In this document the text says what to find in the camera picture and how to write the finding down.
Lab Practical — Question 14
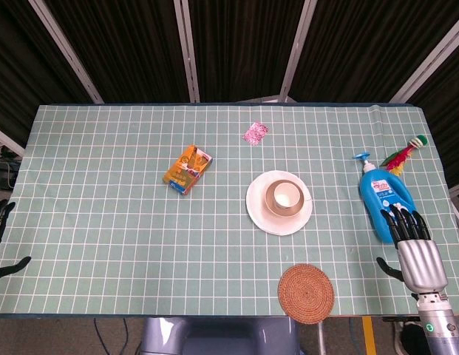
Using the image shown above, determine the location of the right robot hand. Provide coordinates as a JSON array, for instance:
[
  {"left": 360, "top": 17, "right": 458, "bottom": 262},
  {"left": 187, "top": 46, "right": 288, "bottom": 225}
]
[{"left": 376, "top": 204, "right": 449, "bottom": 294}]

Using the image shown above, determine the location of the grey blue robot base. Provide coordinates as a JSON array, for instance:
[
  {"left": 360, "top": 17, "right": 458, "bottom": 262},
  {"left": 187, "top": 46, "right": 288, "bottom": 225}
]
[{"left": 139, "top": 316, "right": 301, "bottom": 355}]

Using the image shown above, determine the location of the beige bowl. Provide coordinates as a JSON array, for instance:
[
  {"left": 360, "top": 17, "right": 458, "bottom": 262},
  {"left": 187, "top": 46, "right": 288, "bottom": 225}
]
[{"left": 265, "top": 179, "right": 313, "bottom": 217}]

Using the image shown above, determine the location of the black white shoe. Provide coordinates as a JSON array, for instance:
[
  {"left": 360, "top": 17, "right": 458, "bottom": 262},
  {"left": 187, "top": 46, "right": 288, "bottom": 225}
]
[{"left": 394, "top": 320, "right": 423, "bottom": 355}]

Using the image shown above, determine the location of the blue pump bottle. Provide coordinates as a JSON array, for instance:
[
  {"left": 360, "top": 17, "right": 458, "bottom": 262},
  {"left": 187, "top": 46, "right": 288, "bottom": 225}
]
[{"left": 353, "top": 151, "right": 413, "bottom": 244}]

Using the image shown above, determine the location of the colourful feather shuttlecock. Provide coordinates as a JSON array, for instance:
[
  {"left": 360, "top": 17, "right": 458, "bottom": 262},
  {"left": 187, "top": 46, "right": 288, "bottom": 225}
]
[{"left": 379, "top": 135, "right": 429, "bottom": 176}]

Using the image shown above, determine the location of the round woven rattan coaster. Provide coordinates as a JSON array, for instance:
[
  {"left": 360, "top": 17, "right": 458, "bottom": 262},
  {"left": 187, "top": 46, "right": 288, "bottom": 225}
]
[{"left": 277, "top": 263, "right": 336, "bottom": 325}]

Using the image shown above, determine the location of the metal table leg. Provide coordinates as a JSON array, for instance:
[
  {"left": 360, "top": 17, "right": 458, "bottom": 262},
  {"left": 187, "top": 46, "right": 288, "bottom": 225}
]
[{"left": 316, "top": 322, "right": 327, "bottom": 355}]

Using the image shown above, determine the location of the green white grid tablecloth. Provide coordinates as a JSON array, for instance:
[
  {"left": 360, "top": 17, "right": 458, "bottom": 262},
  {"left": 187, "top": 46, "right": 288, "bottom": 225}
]
[{"left": 0, "top": 103, "right": 459, "bottom": 320}]

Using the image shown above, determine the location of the white round plate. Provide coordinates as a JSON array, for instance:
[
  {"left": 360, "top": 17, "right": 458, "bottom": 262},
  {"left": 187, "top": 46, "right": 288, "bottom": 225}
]
[{"left": 245, "top": 169, "right": 313, "bottom": 237}]

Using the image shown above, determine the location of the orange blue cardboard box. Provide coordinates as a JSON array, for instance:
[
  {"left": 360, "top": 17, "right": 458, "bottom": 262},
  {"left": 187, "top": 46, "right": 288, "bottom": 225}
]
[{"left": 162, "top": 144, "right": 214, "bottom": 196}]

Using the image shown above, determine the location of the pink patterned packet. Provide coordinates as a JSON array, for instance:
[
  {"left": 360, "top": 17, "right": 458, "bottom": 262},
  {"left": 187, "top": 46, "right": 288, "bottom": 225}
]
[{"left": 242, "top": 121, "right": 270, "bottom": 146}]

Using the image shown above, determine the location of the dark pleated partition panel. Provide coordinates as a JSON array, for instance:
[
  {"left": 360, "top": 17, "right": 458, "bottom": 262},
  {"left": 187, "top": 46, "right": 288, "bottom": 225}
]
[
  {"left": 187, "top": 0, "right": 306, "bottom": 104},
  {"left": 288, "top": 0, "right": 459, "bottom": 104},
  {"left": 44, "top": 0, "right": 191, "bottom": 104}
]

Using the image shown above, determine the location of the blue floor cable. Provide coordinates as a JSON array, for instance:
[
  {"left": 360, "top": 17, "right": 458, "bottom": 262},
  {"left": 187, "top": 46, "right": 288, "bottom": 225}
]
[{"left": 92, "top": 317, "right": 129, "bottom": 355}]

